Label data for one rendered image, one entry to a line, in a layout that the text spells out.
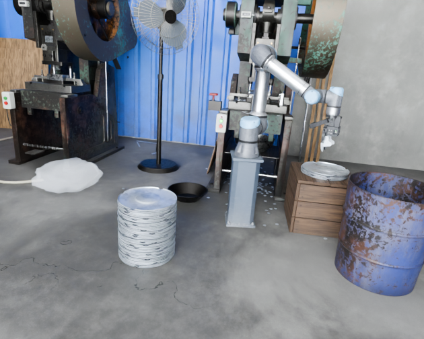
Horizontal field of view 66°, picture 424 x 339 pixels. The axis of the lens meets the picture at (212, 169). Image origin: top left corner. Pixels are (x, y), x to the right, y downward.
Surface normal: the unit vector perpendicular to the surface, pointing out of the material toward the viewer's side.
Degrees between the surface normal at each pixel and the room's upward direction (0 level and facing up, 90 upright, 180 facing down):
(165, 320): 0
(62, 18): 110
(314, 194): 90
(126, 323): 0
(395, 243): 92
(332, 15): 94
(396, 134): 90
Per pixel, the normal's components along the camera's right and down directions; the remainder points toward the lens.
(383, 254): -0.41, 0.29
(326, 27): -0.18, 0.51
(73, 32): -0.22, 0.74
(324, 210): -0.12, 0.30
